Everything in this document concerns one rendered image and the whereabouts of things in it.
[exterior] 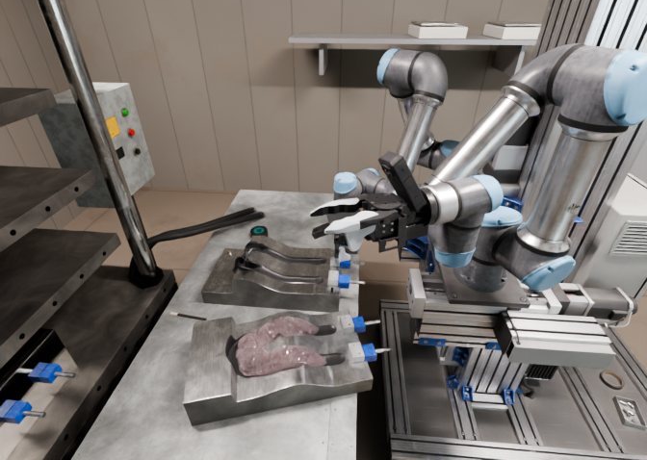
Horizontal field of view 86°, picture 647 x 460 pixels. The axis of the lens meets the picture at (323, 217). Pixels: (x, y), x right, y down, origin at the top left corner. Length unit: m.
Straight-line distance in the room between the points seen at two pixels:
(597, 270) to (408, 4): 2.40
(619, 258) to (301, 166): 2.74
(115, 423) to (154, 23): 3.05
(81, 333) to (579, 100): 1.54
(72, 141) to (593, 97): 1.47
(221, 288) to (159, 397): 0.39
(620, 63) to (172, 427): 1.26
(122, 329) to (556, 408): 1.83
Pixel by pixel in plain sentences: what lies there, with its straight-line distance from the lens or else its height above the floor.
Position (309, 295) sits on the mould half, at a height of 0.88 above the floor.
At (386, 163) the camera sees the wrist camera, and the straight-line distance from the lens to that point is 0.58.
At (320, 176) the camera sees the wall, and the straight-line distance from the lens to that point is 3.56.
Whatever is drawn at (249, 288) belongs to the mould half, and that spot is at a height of 0.89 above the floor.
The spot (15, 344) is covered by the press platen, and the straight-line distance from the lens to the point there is 1.23.
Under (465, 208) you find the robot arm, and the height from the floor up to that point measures 1.44.
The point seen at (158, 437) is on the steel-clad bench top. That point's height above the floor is 0.80.
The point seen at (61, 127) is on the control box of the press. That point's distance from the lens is 1.50.
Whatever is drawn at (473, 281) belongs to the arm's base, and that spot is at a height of 1.06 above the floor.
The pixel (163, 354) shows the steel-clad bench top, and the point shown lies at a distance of 1.30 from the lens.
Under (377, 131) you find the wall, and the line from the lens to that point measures 3.37.
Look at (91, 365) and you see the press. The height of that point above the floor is 0.78.
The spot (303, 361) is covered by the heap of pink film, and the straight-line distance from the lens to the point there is 1.05.
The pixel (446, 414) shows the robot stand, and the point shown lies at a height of 0.21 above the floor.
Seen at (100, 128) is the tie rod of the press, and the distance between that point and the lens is 1.29.
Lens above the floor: 1.77
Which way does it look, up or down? 33 degrees down
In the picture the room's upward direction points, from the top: straight up
